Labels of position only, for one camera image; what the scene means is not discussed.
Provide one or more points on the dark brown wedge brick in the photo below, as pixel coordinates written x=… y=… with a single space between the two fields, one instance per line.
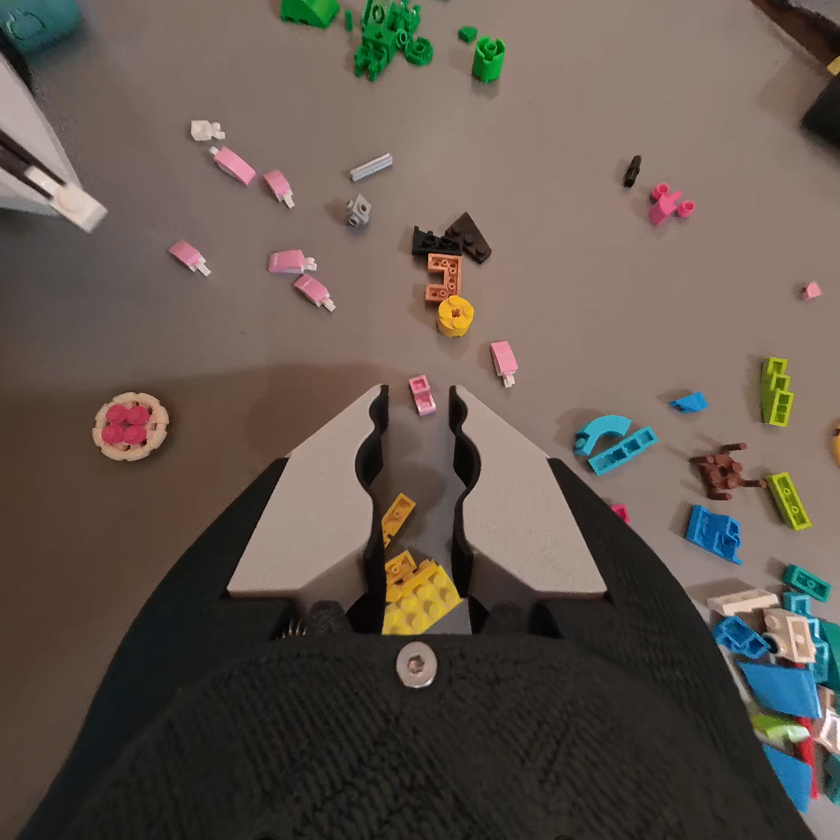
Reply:
x=469 y=237

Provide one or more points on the pink curved slope brick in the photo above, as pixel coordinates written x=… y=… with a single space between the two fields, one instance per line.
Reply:
x=422 y=394

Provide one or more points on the small blue slope brick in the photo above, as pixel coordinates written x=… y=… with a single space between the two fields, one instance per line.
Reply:
x=689 y=402

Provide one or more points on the lime green stepped brick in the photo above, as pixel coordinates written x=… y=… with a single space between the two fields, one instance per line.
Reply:
x=776 y=392

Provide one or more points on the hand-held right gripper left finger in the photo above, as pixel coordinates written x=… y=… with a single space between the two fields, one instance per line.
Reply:
x=315 y=531

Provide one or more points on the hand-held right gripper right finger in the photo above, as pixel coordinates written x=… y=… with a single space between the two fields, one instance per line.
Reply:
x=525 y=531

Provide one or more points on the teal case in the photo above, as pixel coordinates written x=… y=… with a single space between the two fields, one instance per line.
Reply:
x=33 y=23

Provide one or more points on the orange bracket brick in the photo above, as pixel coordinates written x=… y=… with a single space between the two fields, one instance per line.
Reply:
x=446 y=279

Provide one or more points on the brown flower-shaped brick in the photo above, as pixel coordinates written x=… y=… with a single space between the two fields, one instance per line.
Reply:
x=722 y=469

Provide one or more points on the small black toy connector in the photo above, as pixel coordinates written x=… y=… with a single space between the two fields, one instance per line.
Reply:
x=632 y=170

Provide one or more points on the round white plate magenta studs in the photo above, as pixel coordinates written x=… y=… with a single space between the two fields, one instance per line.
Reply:
x=130 y=426

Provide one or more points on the lime green plate brick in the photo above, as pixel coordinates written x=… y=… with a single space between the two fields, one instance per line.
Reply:
x=787 y=500

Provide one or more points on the black studded plate brick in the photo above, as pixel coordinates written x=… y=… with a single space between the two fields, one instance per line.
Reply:
x=433 y=241

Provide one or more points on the yellow round brick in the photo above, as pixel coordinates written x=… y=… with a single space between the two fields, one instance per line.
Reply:
x=455 y=316

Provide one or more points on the group of green toy bricks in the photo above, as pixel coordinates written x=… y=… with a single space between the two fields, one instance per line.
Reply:
x=380 y=39

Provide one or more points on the small grey studded brick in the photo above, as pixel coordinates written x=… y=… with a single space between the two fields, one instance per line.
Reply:
x=358 y=211

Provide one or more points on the grey bar piece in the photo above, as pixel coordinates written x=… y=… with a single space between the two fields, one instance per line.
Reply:
x=371 y=167

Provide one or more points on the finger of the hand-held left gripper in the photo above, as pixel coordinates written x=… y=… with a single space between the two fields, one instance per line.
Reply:
x=19 y=197
x=26 y=111

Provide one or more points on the grey desk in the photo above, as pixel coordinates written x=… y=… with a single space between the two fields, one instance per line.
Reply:
x=590 y=295

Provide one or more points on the pile of colourful toy bricks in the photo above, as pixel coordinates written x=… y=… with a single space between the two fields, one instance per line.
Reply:
x=781 y=682

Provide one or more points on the black flat case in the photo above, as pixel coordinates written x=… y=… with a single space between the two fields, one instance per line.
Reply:
x=823 y=111

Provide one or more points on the pink brick with white clip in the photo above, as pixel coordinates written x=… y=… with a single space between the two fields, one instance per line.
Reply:
x=233 y=164
x=187 y=254
x=289 y=261
x=313 y=291
x=279 y=186
x=503 y=359

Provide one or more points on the magenta toy brick piece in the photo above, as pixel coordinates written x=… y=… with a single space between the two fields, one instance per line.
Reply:
x=669 y=205

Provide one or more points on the teal arch brick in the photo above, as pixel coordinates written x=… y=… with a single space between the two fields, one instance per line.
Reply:
x=600 y=433

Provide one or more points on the large yellow plate brick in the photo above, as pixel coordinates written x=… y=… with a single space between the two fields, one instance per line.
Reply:
x=420 y=597

